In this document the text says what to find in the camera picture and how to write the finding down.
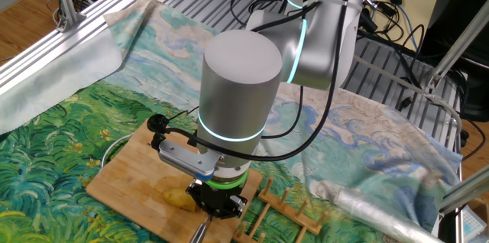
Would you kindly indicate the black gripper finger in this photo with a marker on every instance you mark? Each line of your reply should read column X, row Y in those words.
column 195, row 191
column 236, row 206

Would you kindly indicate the steel cleaver knife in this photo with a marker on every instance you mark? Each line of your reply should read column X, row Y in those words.
column 199, row 233

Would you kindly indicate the black computer case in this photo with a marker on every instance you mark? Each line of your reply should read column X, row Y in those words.
column 466, row 6

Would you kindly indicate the half potato with skin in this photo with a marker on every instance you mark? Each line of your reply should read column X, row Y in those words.
column 175, row 198

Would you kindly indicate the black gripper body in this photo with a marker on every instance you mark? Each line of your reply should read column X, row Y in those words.
column 217, row 197

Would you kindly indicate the bamboo cutting board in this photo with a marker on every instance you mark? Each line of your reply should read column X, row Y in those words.
column 130, row 185

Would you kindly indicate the wooden peg dish rack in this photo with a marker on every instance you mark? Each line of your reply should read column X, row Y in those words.
column 290, row 210

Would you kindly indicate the clear plastic wrap roll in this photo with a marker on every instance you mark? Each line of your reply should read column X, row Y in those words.
column 374, row 212

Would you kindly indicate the black camera on mount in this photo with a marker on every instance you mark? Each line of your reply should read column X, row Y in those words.
column 367, row 19

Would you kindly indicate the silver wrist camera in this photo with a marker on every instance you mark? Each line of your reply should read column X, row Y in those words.
column 187, row 161

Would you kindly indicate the painted landscape tablecloth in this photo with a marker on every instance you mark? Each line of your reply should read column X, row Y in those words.
column 344, row 128

